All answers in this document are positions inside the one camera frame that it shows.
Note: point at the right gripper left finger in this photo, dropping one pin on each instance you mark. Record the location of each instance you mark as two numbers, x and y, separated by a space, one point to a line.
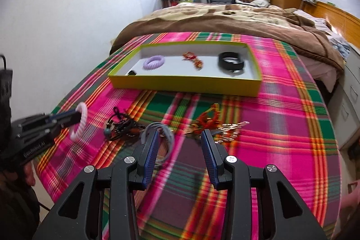
141 162

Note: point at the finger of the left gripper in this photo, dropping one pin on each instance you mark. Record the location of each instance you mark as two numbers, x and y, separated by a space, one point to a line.
66 123
65 115

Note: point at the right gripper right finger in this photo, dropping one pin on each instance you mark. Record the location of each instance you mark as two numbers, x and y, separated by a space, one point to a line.
214 157

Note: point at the black gold hair accessory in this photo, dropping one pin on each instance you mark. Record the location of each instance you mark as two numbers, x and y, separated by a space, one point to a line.
131 73

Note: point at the red gold knot ornament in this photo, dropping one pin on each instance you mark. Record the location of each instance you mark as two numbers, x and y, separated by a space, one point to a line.
198 64

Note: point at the left hand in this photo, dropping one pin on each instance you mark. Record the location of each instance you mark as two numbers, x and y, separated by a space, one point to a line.
29 174

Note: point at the orange red tassel ornament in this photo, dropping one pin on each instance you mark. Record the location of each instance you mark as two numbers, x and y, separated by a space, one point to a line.
210 119

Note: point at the pink green plaid cloth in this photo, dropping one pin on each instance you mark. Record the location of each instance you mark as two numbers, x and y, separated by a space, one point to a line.
287 125

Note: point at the yellow-green white tray box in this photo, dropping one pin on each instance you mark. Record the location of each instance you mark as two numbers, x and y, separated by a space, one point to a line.
162 67

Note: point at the black wristband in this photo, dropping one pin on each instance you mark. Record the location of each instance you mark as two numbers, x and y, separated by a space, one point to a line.
230 61

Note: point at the pink stool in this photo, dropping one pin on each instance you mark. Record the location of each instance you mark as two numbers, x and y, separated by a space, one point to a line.
350 201

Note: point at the grey bedside drawer cabinet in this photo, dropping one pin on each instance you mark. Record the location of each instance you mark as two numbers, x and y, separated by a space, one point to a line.
344 105

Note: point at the brown beige blanket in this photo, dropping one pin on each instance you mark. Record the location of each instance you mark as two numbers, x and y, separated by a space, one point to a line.
272 22

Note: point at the orange wooden headboard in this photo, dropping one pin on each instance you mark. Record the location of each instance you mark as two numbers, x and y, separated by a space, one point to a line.
345 24

